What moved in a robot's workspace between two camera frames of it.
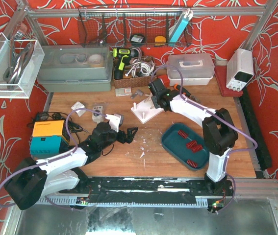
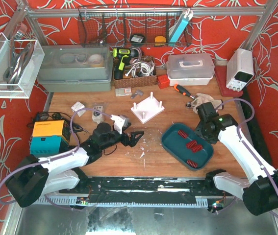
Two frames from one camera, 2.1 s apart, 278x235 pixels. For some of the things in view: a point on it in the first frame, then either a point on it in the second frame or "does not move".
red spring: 182,133 does not move
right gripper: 155,98 -> 203,129
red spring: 189,145 does not move
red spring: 196,148 does not move
